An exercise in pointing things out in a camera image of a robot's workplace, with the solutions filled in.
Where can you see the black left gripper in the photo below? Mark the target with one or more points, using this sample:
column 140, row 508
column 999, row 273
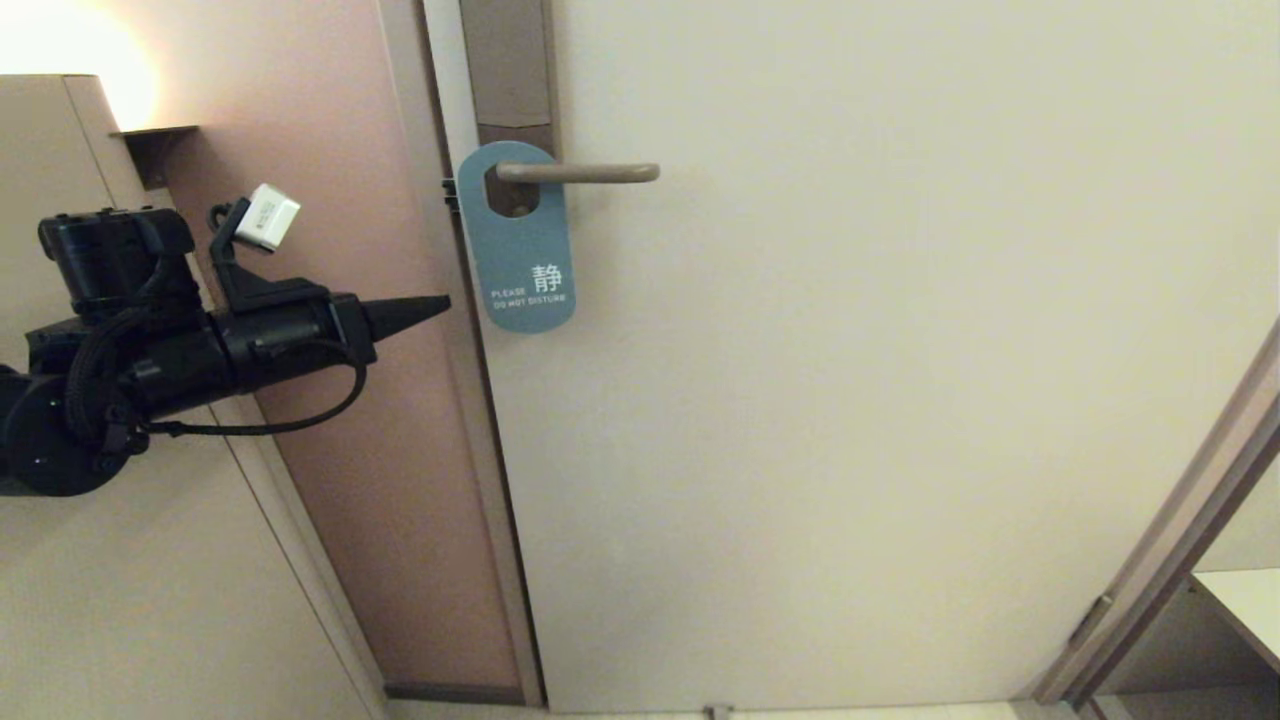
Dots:
column 290, row 345

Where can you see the blue do-not-disturb door hanger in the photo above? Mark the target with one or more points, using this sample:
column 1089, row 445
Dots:
column 520, row 250

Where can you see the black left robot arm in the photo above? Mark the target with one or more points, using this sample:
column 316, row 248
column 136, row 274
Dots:
column 110, row 270

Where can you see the brown door lock plate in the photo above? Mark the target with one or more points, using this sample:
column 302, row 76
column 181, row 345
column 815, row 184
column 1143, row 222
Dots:
column 508, row 70

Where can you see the cream door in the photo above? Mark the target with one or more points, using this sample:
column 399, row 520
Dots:
column 850, row 400

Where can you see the beige cabinet panel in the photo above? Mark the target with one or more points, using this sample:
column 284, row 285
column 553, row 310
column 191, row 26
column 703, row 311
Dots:
column 100, row 600

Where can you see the pale wardrobe shelf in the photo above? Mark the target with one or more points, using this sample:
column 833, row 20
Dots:
column 1250, row 600

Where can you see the black left camera bracket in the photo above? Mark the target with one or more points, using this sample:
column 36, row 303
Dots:
column 255, row 290

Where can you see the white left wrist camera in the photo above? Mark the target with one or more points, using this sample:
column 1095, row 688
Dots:
column 268, row 217

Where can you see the dark wall lamp bracket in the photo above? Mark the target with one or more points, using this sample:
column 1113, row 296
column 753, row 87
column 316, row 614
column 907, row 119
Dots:
column 155, row 148

